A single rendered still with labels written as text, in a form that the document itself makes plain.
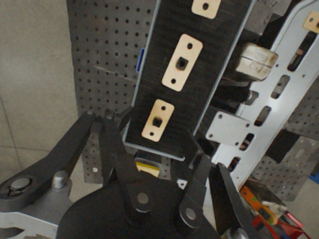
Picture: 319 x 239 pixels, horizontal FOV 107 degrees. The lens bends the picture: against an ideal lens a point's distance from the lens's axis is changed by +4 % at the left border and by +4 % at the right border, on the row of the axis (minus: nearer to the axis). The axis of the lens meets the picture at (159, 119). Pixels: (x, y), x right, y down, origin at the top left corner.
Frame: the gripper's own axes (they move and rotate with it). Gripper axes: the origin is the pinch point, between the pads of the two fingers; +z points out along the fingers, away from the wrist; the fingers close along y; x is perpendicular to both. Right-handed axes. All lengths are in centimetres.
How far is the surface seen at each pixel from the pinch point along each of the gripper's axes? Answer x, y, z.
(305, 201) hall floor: -66, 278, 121
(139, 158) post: -11.2, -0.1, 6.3
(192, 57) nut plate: 12.9, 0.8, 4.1
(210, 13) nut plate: 19.4, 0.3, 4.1
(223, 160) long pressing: -9.3, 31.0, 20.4
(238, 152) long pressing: -4.5, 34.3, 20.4
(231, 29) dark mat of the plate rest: 19.1, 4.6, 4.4
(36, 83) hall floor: -50, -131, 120
